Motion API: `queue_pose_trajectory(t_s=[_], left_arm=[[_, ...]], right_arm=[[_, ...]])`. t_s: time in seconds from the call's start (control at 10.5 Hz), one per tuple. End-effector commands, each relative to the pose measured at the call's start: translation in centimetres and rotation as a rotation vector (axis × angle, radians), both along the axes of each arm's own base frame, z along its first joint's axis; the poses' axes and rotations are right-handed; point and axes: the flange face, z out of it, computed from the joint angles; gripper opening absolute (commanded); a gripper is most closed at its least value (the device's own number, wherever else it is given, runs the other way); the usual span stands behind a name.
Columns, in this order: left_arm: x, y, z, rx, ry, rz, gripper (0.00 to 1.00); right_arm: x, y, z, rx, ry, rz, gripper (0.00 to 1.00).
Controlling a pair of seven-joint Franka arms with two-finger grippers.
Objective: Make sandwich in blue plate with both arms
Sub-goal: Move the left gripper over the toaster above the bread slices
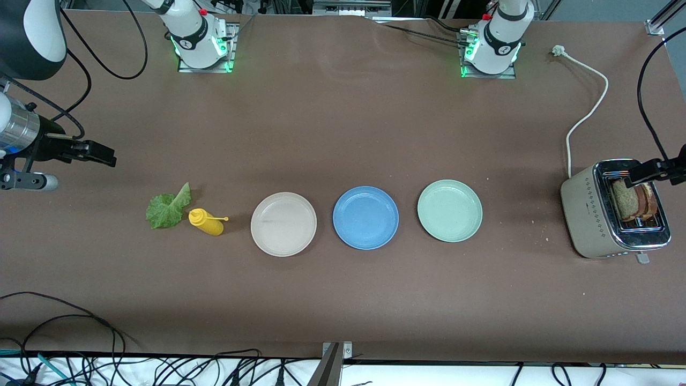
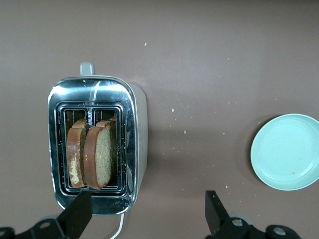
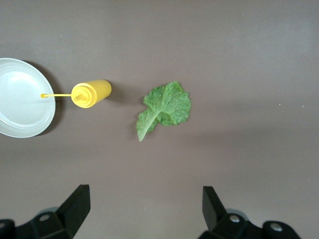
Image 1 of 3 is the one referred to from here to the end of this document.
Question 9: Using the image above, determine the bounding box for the yellow mustard squeeze bottle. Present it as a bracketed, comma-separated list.
[188, 208, 229, 237]

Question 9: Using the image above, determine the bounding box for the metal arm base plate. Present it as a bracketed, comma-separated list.
[177, 23, 237, 73]
[459, 29, 518, 80]

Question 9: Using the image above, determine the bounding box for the white plate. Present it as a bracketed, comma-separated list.
[250, 192, 318, 257]

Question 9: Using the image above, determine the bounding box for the aluminium frame rail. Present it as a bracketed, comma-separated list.
[646, 0, 686, 36]

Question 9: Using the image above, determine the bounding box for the blue plate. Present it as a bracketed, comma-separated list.
[332, 185, 400, 250]

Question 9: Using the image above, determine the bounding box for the teal floor cable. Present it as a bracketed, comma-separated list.
[0, 348, 70, 386]

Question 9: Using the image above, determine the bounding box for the green lettuce leaf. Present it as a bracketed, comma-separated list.
[145, 182, 192, 230]

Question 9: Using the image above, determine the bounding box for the black floor cable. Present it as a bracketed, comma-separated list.
[0, 292, 126, 386]
[153, 348, 263, 386]
[509, 362, 606, 386]

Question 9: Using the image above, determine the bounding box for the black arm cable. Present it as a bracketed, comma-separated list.
[0, 0, 149, 141]
[637, 26, 686, 161]

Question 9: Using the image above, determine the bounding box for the metal table bracket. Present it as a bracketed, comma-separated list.
[308, 342, 353, 386]

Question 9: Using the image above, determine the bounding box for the black base cable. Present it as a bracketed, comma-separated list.
[425, 15, 472, 34]
[382, 23, 464, 46]

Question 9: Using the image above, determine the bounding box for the white toaster power cable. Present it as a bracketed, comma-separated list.
[552, 44, 610, 179]

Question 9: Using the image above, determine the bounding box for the light green plate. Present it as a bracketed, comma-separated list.
[417, 179, 483, 243]

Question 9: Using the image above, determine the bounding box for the beige chrome toaster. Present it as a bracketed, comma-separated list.
[560, 158, 672, 264]

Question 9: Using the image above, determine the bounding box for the brown bread slice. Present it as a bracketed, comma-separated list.
[611, 179, 641, 221]
[635, 182, 659, 219]

